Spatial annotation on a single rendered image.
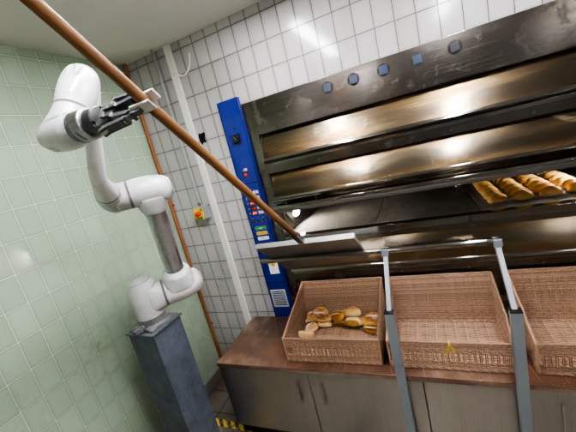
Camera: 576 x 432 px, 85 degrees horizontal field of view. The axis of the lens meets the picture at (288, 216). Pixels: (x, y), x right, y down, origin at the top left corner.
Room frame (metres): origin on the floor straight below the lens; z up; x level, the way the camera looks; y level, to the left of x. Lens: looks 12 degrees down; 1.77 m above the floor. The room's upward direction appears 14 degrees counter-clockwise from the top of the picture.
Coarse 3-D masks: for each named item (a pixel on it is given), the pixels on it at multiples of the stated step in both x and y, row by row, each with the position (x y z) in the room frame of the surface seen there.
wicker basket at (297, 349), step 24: (312, 288) 2.01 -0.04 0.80; (336, 288) 1.93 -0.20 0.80; (360, 288) 1.87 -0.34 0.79; (288, 336) 1.68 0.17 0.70; (336, 336) 1.73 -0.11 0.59; (360, 336) 1.67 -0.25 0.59; (384, 336) 1.56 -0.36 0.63; (288, 360) 1.62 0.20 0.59; (312, 360) 1.56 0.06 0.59; (336, 360) 1.50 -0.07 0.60; (360, 360) 1.45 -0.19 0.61
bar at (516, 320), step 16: (464, 240) 1.34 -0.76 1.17; (480, 240) 1.30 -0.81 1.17; (496, 240) 1.26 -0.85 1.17; (288, 256) 1.70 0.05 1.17; (304, 256) 1.65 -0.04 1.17; (320, 256) 1.61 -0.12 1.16; (336, 256) 1.57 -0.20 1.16; (384, 256) 1.46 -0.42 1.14; (384, 272) 1.41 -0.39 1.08; (512, 288) 1.14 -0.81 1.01; (512, 304) 1.10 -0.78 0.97; (512, 320) 1.07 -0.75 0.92; (512, 336) 1.08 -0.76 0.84; (400, 352) 1.26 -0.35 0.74; (400, 368) 1.26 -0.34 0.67; (400, 384) 1.26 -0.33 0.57; (528, 384) 1.06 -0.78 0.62; (528, 400) 1.06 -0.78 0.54; (528, 416) 1.06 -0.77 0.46
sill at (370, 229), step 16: (496, 208) 1.62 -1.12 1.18; (512, 208) 1.57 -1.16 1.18; (528, 208) 1.52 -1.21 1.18; (544, 208) 1.49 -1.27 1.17; (560, 208) 1.47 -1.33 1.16; (384, 224) 1.84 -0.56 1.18; (400, 224) 1.78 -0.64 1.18; (416, 224) 1.75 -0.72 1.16; (432, 224) 1.71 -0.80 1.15; (448, 224) 1.68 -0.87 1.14; (288, 240) 2.09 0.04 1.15
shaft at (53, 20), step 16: (32, 0) 0.67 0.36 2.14; (48, 16) 0.69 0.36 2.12; (64, 32) 0.71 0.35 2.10; (80, 48) 0.74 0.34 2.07; (96, 64) 0.77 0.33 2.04; (112, 64) 0.79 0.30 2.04; (112, 80) 0.80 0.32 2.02; (128, 80) 0.81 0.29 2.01; (144, 96) 0.85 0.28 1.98; (160, 112) 0.88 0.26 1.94; (176, 128) 0.92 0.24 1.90; (192, 144) 0.97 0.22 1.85; (208, 160) 1.02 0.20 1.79; (224, 176) 1.09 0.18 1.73
